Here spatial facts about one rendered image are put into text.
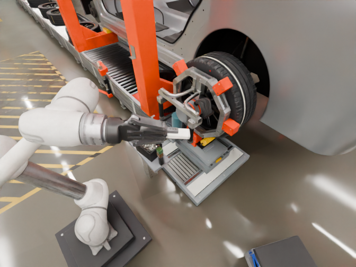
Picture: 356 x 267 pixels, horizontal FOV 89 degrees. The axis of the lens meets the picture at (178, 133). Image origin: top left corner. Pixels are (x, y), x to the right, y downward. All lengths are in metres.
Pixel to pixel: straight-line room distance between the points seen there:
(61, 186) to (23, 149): 0.48
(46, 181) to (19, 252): 1.10
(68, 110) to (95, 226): 0.85
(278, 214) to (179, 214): 0.92
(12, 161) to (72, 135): 0.32
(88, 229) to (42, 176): 0.39
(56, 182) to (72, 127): 0.70
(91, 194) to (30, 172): 0.37
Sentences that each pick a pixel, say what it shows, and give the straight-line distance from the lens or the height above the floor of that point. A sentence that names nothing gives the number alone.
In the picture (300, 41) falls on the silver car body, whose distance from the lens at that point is 1.28.
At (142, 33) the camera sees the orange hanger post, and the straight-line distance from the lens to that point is 1.46.
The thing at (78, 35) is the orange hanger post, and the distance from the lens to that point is 3.36.
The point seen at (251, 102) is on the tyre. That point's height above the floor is 0.96.
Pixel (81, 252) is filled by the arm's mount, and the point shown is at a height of 0.36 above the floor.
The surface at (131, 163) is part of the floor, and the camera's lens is 2.14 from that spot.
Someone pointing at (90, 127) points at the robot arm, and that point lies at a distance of 0.51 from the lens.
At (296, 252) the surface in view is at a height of 0.34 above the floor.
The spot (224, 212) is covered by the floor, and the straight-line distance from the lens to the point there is 1.90.
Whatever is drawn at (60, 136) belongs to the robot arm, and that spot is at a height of 1.41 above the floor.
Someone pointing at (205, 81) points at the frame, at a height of 1.11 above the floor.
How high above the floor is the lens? 1.75
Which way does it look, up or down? 48 degrees down
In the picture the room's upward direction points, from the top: straight up
